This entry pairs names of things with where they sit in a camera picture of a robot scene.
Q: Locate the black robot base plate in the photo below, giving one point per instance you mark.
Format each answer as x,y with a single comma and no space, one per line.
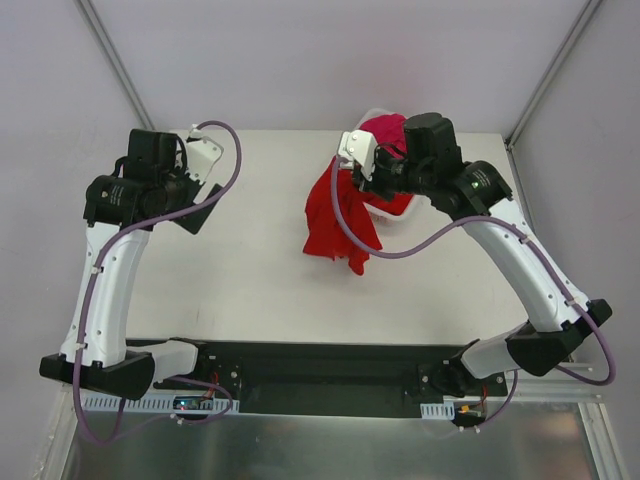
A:
378,381

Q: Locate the right white cable duct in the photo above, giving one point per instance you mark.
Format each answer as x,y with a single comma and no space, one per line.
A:
438,411

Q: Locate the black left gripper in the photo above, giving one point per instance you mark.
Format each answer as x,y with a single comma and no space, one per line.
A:
198,213

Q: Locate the pink t shirt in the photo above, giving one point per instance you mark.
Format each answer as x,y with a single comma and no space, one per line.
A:
387,129

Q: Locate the right aluminium frame post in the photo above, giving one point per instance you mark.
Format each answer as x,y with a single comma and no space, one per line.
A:
571,39

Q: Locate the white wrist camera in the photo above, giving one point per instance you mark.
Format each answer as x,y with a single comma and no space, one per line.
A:
356,149
202,154

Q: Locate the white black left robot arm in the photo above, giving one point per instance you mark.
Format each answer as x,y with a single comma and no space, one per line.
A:
161,173

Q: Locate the aluminium frame post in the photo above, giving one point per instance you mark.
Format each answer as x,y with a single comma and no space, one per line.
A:
571,39
108,49

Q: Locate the left aluminium frame post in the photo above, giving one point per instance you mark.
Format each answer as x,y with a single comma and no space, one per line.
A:
108,49

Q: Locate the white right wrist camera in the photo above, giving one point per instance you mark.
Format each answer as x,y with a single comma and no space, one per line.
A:
356,149

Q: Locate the white cable duct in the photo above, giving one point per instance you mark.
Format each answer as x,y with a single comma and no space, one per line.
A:
438,411
160,403

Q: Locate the white perforated plastic basket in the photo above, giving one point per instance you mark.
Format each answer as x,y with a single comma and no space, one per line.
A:
386,219

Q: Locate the red t shirt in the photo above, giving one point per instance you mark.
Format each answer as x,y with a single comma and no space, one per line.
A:
395,207
325,236

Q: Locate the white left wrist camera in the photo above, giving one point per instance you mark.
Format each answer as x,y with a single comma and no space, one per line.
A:
202,154

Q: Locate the left white cable duct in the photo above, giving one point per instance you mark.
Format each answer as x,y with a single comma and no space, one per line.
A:
160,403

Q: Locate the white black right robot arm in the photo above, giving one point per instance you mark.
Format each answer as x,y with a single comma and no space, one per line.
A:
476,197

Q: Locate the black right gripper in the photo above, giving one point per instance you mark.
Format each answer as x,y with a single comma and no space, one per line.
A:
367,181

